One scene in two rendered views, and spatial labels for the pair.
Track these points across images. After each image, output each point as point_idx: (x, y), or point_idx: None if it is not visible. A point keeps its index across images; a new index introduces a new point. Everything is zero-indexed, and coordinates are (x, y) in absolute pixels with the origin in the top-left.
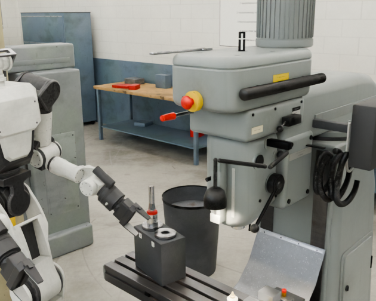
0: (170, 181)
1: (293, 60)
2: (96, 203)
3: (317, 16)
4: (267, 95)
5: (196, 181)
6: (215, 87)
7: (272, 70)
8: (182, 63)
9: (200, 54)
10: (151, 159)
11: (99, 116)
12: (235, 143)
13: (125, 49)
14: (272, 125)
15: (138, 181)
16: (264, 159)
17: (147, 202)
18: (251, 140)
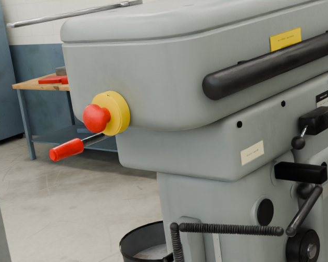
0: (137, 210)
1: (306, 1)
2: (29, 260)
3: None
4: (263, 80)
5: None
6: (150, 79)
7: (266, 26)
8: (78, 37)
9: (113, 13)
10: (106, 179)
11: (26, 127)
12: (212, 182)
13: (52, 27)
14: (281, 138)
15: (89, 215)
16: (274, 205)
17: (105, 247)
18: (243, 175)
